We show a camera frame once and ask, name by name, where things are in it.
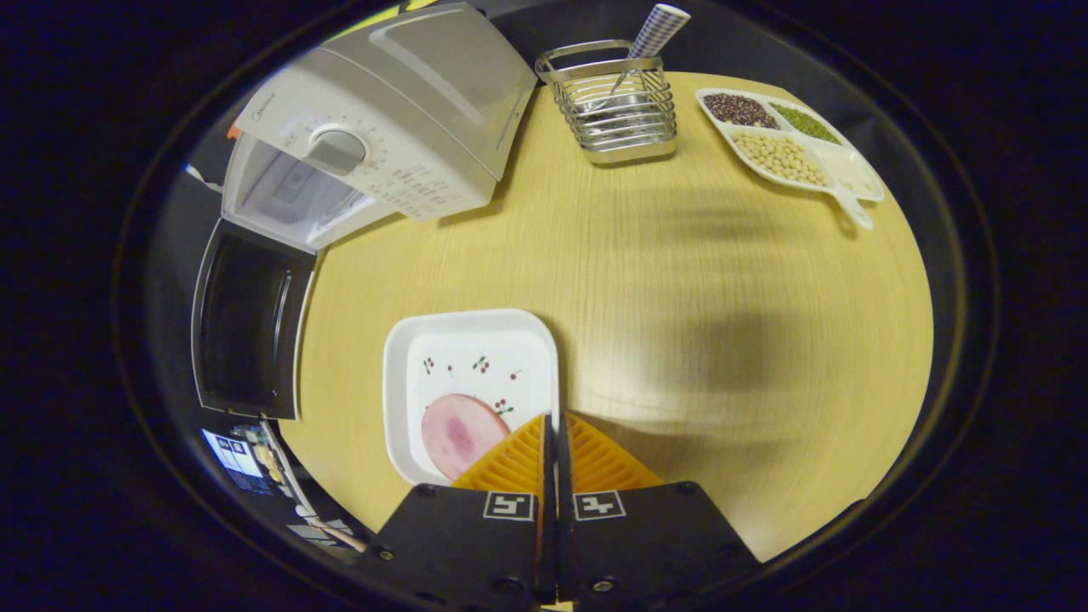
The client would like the pink ham slice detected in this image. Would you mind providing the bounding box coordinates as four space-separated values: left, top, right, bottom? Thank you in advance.
421 394 513 482

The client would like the checked handle spoon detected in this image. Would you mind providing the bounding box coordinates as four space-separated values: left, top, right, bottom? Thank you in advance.
586 3 692 116

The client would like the divided white bean dish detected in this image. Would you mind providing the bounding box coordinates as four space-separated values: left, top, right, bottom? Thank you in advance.
695 88 887 230

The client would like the computer monitor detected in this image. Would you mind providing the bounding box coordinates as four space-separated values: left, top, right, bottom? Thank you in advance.
201 428 275 496

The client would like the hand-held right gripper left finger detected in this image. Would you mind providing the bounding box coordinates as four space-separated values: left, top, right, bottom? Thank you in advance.
353 414 549 612

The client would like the white microwave oven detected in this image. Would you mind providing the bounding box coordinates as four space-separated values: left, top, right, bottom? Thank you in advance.
191 2 539 422

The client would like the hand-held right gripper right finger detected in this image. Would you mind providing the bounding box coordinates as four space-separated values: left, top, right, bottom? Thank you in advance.
557 412 760 609

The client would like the white square plate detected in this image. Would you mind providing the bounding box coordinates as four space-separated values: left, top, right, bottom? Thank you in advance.
382 309 562 487

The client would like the metal wire cutlery holder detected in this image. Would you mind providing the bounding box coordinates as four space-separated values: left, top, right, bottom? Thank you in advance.
535 39 679 165

